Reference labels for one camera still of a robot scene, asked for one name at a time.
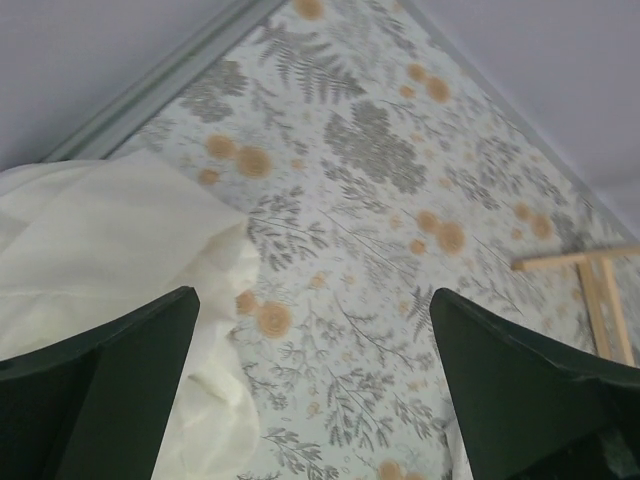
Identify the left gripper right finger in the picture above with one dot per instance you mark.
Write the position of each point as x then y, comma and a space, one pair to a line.
530, 407

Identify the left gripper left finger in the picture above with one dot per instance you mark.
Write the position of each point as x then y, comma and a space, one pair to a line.
96, 405

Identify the cream white garment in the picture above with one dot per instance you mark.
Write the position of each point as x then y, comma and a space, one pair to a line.
84, 242

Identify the floral table mat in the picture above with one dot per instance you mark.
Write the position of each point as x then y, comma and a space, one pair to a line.
374, 171

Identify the wooden rack frame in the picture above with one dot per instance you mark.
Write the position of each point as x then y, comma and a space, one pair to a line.
601, 294

